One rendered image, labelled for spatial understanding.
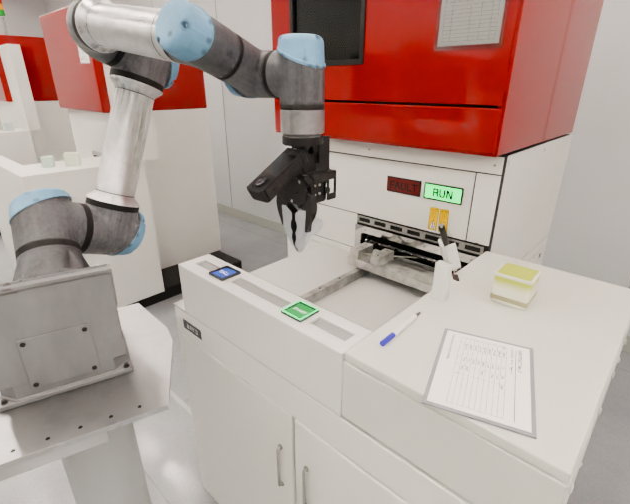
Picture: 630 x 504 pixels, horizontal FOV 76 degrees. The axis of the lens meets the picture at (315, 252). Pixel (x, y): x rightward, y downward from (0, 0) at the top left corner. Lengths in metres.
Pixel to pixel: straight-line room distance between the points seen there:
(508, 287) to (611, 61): 1.84
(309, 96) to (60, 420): 0.73
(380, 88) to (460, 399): 0.88
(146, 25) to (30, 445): 0.72
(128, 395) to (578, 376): 0.81
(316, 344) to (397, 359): 0.15
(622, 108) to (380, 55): 1.59
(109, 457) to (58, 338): 0.34
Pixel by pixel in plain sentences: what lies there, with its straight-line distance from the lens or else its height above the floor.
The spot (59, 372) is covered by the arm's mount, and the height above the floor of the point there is 0.87.
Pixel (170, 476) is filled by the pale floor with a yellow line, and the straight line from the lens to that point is 1.85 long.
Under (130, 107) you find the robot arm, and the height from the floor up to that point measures 1.34.
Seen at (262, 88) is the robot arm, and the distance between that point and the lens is 0.73.
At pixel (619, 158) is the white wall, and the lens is 2.60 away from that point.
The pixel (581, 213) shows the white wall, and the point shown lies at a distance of 2.67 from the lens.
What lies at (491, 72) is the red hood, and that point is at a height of 1.41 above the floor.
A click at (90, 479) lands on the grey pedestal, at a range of 1.16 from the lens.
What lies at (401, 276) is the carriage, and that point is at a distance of 1.19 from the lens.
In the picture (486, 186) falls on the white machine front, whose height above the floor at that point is 1.14.
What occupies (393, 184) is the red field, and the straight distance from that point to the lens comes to 1.29.
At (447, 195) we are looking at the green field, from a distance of 1.21.
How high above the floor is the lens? 1.39
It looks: 23 degrees down
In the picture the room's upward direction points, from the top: straight up
